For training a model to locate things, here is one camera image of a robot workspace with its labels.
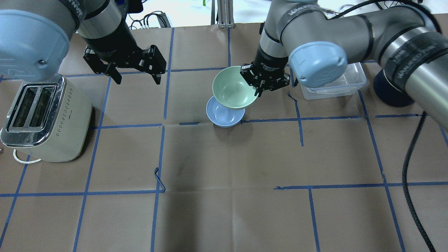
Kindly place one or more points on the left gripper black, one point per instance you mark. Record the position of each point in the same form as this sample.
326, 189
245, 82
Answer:
111, 44

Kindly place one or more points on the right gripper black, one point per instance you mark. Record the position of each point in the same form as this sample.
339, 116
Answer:
265, 62

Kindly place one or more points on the green bowl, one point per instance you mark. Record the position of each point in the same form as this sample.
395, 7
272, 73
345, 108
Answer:
231, 90

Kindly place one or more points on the blue bowl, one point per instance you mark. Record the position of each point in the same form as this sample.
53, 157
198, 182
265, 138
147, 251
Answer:
222, 116

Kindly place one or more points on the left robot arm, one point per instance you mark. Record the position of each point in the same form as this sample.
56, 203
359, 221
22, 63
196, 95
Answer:
35, 37

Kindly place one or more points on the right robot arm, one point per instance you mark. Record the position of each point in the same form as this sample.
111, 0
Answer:
404, 40

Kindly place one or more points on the clear plastic container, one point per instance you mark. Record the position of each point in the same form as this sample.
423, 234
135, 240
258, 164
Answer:
347, 84

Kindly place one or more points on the cream toaster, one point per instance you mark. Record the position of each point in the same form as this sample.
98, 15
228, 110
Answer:
48, 120

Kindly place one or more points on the dark blue saucepan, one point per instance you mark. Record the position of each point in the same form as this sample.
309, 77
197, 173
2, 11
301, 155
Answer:
388, 93

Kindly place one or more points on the aluminium frame post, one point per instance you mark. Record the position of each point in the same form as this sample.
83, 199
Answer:
222, 14

